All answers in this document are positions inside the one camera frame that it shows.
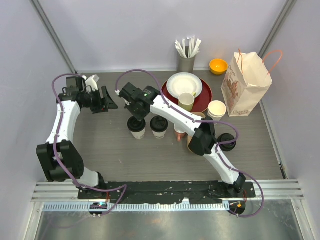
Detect black cup lids stack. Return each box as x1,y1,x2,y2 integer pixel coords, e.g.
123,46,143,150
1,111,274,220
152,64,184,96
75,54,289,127
217,133,237,152

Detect stack of white paper cups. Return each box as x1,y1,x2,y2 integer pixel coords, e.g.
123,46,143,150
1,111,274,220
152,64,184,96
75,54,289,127
207,100,227,121

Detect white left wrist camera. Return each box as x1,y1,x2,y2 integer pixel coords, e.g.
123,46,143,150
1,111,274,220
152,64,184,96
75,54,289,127
85,74,100,93

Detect red round tray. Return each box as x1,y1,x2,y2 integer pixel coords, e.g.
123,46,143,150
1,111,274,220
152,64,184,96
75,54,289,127
161,79,213,113

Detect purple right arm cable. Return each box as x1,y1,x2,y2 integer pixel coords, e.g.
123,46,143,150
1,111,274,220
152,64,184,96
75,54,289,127
114,69,265,218

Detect paper takeout bag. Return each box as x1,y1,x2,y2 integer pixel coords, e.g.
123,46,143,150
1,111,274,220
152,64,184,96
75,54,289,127
221,50,283,117

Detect brown cardboard cup carrier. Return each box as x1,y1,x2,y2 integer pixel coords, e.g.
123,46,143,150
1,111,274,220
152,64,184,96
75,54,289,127
187,112,206,153

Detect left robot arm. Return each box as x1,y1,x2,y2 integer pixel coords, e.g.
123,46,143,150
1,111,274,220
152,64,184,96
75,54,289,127
36,73,118,200

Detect grey straw holder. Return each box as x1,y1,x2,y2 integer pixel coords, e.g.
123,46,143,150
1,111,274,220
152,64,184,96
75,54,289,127
177,54,196,74

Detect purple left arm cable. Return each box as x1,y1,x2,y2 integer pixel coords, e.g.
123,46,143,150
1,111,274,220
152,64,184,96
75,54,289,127
53,72,128,230

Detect white wrapped straws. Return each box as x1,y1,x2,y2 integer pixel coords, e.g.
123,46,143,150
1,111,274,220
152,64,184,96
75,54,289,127
174,36,202,59

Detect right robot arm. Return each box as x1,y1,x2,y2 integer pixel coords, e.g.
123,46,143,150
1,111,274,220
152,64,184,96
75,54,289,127
115,83,246,198

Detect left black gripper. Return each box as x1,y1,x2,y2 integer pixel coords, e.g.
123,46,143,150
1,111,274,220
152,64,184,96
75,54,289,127
82,86,118,115

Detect white paper cup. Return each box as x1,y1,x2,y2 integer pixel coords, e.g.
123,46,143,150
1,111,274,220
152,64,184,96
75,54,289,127
131,129,146,140
152,130,167,139

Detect white paper plate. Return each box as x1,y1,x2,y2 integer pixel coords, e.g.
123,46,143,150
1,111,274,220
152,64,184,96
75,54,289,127
166,72,203,99

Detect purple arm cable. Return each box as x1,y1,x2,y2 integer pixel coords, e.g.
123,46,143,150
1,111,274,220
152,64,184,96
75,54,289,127
53,72,128,230
114,69,265,218

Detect pink mug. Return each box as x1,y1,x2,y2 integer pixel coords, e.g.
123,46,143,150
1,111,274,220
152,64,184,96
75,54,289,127
174,124,187,142

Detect aluminium frame rail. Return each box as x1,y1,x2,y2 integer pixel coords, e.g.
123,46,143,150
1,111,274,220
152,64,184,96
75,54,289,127
31,179,304,215

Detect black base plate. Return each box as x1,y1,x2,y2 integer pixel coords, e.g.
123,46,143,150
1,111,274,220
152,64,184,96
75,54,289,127
77,179,257,205

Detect black cup lid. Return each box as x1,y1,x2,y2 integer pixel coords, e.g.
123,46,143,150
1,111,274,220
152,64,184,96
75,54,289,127
150,115,169,133
127,116,146,133

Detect orange bowl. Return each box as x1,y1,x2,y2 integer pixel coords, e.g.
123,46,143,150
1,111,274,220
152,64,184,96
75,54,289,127
209,58,228,75

